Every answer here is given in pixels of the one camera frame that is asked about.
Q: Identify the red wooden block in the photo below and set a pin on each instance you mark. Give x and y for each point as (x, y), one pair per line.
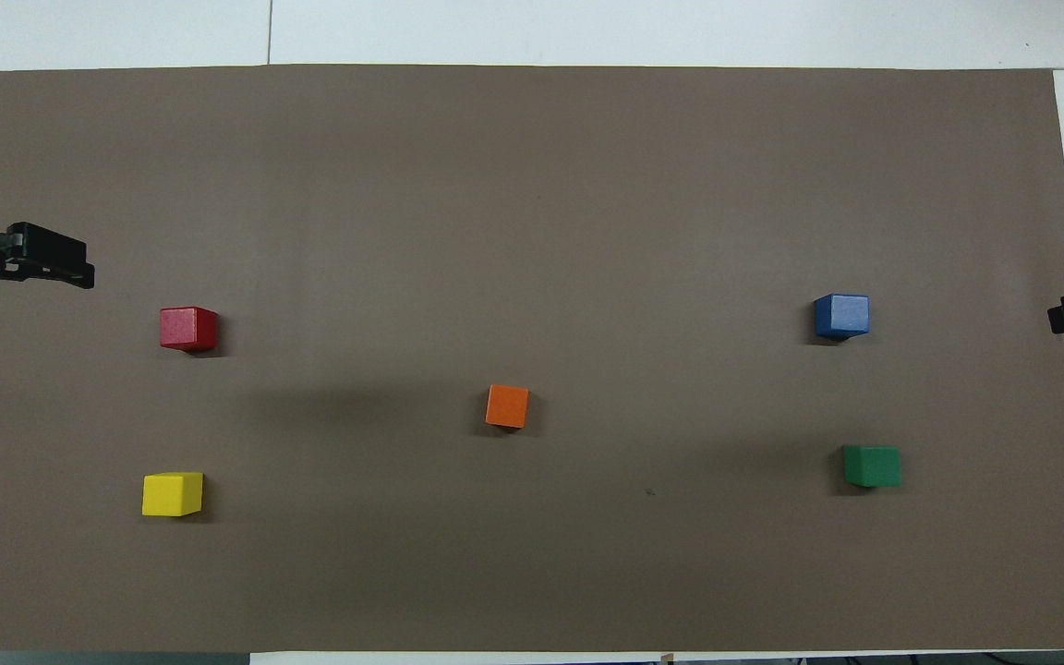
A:
(187, 328)

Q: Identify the blue wooden block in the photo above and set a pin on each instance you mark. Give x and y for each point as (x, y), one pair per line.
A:
(841, 315)

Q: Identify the yellow wooden block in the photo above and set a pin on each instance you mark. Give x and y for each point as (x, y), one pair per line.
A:
(172, 493)

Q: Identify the green wooden block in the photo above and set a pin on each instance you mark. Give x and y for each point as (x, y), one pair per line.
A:
(872, 465)

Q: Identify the orange wooden block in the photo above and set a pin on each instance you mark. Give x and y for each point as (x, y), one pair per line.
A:
(507, 405)

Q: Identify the brown paper mat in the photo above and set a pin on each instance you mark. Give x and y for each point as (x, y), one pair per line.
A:
(532, 212)

